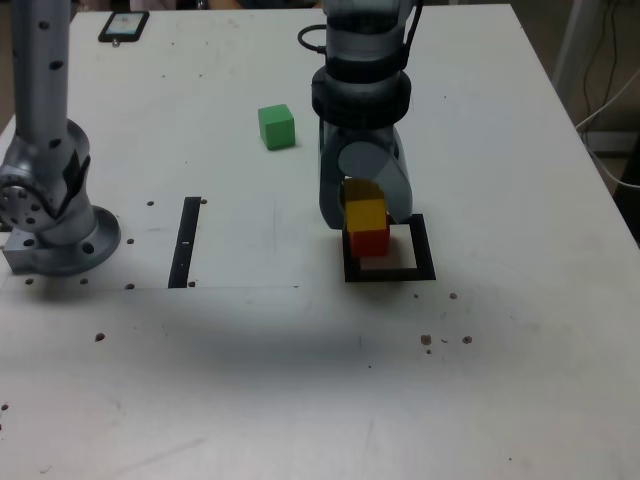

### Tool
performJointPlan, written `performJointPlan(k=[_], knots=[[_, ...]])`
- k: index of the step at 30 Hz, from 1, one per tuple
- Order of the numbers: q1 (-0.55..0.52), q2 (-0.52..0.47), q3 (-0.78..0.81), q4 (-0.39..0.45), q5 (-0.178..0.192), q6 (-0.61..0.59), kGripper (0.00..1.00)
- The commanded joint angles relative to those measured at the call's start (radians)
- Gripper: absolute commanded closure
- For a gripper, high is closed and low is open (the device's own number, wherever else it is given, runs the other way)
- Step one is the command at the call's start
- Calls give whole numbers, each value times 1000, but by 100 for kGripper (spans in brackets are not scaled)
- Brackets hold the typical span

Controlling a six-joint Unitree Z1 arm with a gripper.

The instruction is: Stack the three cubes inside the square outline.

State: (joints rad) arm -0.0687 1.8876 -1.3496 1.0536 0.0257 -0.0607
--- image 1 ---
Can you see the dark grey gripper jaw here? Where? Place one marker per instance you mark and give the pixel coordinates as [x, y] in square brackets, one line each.
[330, 190]

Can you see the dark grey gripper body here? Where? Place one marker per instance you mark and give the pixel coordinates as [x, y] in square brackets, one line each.
[360, 132]

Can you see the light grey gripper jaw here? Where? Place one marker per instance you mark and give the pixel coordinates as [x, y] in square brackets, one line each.
[397, 185]

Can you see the yellow cube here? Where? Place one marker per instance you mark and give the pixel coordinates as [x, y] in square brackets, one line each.
[367, 215]

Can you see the red cube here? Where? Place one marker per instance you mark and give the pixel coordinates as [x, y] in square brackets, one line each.
[369, 245]

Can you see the green cube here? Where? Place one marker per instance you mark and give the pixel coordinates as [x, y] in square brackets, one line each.
[277, 132]

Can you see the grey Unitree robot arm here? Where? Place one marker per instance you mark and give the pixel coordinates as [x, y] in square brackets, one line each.
[35, 100]

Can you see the black tape square outline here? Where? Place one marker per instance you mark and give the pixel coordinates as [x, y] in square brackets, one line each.
[425, 250]

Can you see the black tape strip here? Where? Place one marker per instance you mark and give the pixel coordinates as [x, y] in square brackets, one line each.
[184, 225]

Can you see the black smartphone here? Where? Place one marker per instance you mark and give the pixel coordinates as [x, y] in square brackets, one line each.
[122, 25]

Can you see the white post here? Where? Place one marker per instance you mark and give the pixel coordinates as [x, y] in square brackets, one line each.
[575, 40]

